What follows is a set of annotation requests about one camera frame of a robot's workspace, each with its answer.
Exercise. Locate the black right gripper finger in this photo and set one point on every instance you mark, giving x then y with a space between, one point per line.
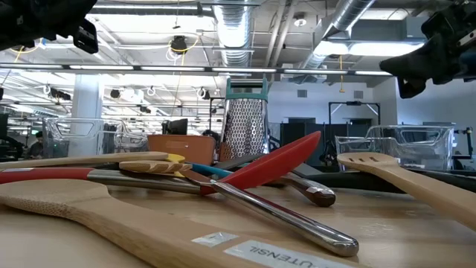
407 65

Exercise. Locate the large black wide spatula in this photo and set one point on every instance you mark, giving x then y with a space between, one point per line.
364 182

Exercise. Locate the oval slotted wooden spoon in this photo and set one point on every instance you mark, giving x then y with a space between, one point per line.
427 190

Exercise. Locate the black square-head spatula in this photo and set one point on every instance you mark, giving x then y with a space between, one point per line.
306 170

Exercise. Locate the wooden slotted spatula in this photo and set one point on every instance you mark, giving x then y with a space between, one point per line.
93 159

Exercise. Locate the wooden fork spoon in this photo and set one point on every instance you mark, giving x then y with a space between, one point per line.
156 166

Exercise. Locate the blue silicone spoon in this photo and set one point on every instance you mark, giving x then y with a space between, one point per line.
208 169

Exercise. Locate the clear plastic bin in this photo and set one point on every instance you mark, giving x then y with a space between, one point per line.
427 149
74 128

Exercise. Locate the white support column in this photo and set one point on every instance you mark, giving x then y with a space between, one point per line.
87 97

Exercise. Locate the dark wooden spoon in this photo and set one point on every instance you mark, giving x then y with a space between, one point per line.
316 193

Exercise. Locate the long ceiling light strip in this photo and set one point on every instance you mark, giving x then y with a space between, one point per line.
241 70

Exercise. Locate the red slotted spoon steel shank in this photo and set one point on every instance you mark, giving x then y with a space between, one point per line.
267 167

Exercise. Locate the teal steel box grater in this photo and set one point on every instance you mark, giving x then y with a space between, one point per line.
245 126

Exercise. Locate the black room monitor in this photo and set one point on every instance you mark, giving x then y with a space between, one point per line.
177 127

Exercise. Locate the heavy steel table knife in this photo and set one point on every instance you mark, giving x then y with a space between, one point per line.
297 223

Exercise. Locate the orange plastic bin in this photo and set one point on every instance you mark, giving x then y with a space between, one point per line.
193 149

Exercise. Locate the large labelled wooden spoon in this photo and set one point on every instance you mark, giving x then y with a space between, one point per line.
111 223

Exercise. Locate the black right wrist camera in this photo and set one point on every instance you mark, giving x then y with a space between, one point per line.
409 89

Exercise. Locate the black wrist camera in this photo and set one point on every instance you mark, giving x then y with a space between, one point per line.
86 35
409 89

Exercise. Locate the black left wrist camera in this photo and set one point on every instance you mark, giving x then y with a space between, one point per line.
86 35

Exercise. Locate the black room rig frame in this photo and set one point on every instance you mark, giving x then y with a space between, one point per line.
353 103

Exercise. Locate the slanted silver ventilation duct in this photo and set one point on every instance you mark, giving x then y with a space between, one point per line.
351 13

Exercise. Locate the wide silver ventilation duct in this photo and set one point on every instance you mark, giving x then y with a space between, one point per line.
234 33

